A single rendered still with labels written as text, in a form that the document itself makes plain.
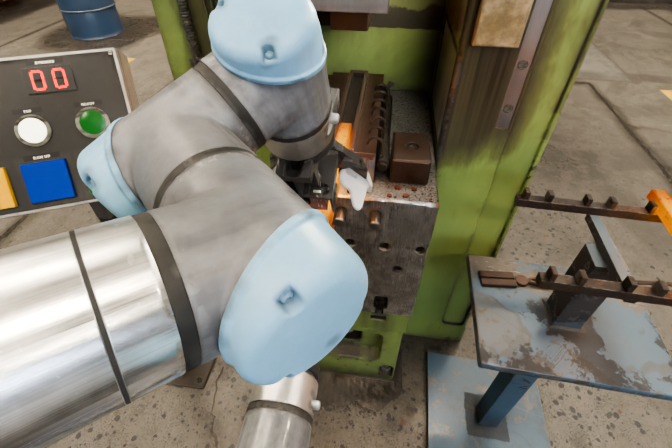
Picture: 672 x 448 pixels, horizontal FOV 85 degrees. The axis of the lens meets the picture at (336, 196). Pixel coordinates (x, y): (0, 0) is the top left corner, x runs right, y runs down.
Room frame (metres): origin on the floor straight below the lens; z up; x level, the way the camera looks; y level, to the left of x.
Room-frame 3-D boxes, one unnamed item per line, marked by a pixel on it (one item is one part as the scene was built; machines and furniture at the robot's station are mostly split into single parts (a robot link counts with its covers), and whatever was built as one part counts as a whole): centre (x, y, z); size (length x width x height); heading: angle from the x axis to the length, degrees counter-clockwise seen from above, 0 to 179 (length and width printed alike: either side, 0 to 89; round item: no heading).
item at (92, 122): (0.62, 0.46, 1.09); 0.05 x 0.03 x 0.04; 82
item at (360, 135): (0.88, -0.02, 0.96); 0.42 x 0.20 x 0.09; 172
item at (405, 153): (0.70, -0.17, 0.95); 0.12 x 0.08 x 0.06; 172
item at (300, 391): (0.17, 0.06, 0.99); 0.08 x 0.05 x 0.08; 82
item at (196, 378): (0.67, 0.58, 0.05); 0.22 x 0.22 x 0.09; 82
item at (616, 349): (0.46, -0.52, 0.67); 0.40 x 0.30 x 0.02; 80
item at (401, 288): (0.88, -0.07, 0.69); 0.56 x 0.38 x 0.45; 172
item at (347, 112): (0.87, -0.04, 0.99); 0.42 x 0.05 x 0.01; 172
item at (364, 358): (0.88, -0.07, 0.23); 0.55 x 0.37 x 0.47; 172
